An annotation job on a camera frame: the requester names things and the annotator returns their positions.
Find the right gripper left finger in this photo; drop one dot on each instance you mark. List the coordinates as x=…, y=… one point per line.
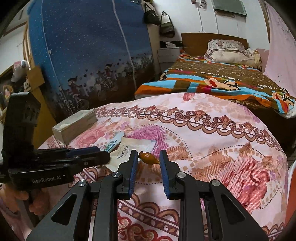
x=88, y=211

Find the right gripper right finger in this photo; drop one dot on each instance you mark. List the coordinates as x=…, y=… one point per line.
x=207, y=209

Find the brown fruit pit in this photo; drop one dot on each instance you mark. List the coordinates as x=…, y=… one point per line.
x=148, y=158

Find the white paper packet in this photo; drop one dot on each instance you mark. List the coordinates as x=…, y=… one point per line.
x=122, y=153

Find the light blue wet-wipe packet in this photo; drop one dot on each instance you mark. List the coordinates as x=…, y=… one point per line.
x=114, y=142

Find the orange trash bucket white rim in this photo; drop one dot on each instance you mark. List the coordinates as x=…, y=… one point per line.
x=291, y=196

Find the wooden shelf unit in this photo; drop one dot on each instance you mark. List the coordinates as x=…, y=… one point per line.
x=27, y=119

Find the beige tissue box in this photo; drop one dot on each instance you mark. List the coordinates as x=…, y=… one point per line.
x=74, y=125

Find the pink floral quilt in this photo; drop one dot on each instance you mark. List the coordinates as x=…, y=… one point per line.
x=209, y=138

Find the colourful cartoon bed blanket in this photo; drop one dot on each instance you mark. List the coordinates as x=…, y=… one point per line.
x=234, y=82

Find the blue fabric wardrobe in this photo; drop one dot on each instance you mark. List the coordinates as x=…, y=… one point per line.
x=91, y=53

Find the white bedside drawer cabinet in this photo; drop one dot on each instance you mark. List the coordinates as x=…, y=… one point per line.
x=168, y=56

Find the floral pillow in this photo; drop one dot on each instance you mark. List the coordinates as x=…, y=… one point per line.
x=232, y=52

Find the wooden headboard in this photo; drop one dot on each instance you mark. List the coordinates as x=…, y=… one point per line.
x=196, y=44

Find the pink hanging sheet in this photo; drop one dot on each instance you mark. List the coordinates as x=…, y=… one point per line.
x=280, y=65

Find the black handbag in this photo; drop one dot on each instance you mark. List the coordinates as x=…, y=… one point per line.
x=150, y=16

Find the grey covered wall unit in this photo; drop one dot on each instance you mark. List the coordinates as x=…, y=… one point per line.
x=230, y=6

